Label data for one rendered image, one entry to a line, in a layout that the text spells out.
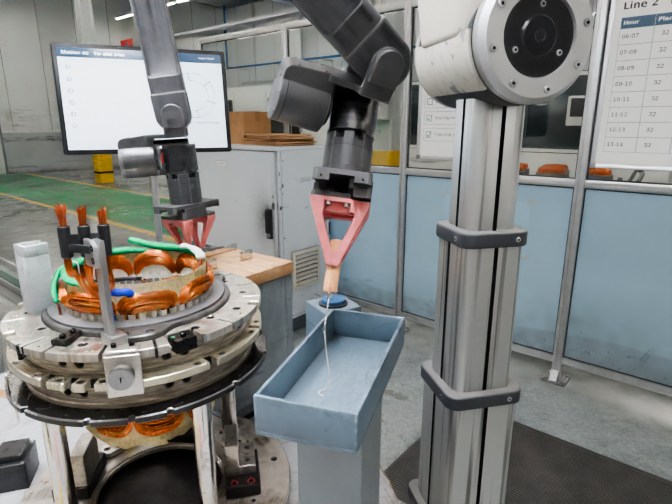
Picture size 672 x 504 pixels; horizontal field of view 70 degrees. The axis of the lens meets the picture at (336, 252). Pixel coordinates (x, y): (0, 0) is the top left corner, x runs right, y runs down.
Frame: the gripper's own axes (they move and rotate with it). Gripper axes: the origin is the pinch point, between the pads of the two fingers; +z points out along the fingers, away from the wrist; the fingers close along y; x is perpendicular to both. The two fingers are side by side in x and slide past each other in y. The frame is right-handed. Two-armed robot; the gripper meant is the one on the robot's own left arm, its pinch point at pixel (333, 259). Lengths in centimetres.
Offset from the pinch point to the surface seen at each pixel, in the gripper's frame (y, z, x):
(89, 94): -84, -51, -87
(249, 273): -31.8, 0.6, -16.7
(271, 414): 5.2, 16.8, -3.7
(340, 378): -6.0, 13.7, 2.5
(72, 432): -36, 34, -45
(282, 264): -37.4, -2.3, -11.9
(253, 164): -226, -79, -70
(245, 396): -38.6, 23.2, -15.3
